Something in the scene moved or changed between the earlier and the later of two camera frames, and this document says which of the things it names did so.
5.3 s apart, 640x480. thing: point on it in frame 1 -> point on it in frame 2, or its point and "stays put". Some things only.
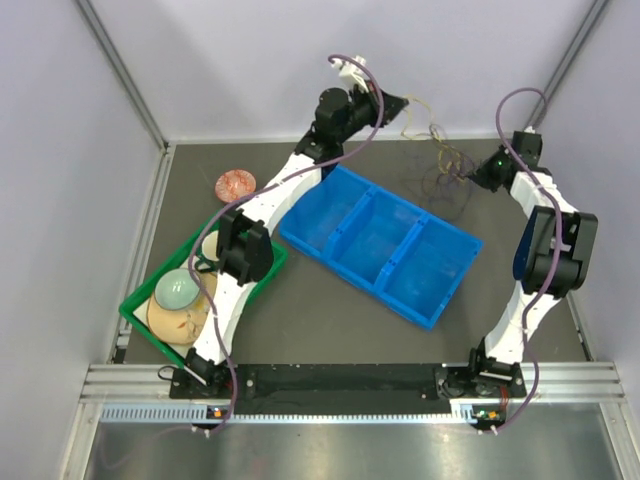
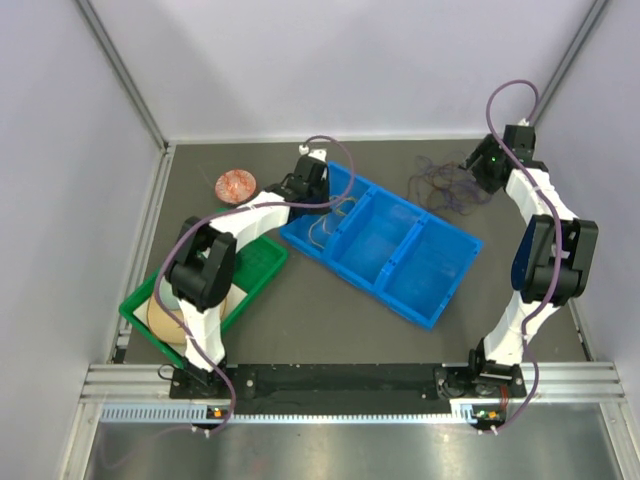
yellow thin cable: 420,123 -> 328,213
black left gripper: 371,98 -> 324,185
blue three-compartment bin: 413,259 stays put
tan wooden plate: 180,326 stays put
